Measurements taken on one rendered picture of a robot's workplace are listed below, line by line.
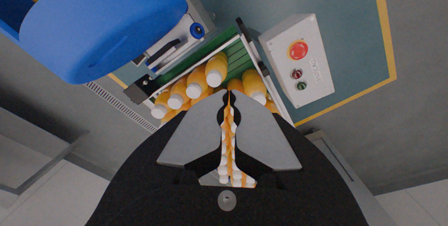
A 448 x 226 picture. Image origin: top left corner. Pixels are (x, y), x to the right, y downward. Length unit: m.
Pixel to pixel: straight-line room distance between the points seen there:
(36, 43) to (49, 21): 0.04
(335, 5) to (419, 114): 1.94
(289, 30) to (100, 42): 0.31
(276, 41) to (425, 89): 2.51
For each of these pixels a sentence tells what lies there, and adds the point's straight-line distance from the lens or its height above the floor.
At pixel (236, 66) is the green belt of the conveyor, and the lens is 0.53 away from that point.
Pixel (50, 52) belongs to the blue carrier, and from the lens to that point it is 0.29.
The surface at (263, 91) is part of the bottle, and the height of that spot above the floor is 1.06.
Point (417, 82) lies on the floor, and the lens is 2.60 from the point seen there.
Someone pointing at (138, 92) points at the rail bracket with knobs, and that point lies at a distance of 0.56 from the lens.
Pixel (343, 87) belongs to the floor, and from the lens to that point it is 2.03.
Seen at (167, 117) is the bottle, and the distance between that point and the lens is 0.50.
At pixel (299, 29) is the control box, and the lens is 0.33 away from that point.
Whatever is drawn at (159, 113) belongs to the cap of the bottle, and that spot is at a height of 1.09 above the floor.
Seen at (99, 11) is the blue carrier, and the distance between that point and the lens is 0.25.
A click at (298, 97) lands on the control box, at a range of 0.39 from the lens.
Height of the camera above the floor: 1.40
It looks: 58 degrees down
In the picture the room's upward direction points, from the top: 176 degrees counter-clockwise
